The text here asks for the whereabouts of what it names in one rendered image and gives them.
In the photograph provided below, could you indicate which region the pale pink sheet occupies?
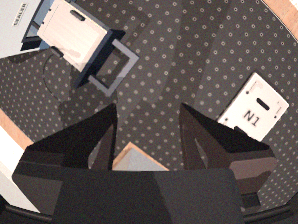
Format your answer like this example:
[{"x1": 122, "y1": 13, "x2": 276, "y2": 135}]
[{"x1": 43, "y1": 4, "x2": 100, "y2": 66}]

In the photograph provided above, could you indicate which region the white benchtop heat sealer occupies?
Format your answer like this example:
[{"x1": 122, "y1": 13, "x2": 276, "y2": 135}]
[{"x1": 0, "y1": 0, "x2": 140, "y2": 97}]

